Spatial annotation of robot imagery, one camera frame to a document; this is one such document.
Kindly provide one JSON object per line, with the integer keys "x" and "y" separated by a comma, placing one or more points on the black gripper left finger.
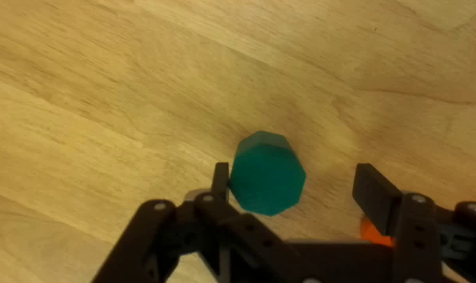
{"x": 220, "y": 180}

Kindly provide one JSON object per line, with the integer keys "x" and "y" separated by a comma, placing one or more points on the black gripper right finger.
{"x": 377, "y": 197}

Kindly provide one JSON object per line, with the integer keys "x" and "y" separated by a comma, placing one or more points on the orange plastic cup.
{"x": 372, "y": 235}

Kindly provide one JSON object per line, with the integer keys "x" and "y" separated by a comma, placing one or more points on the green octagonal block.
{"x": 267, "y": 178}

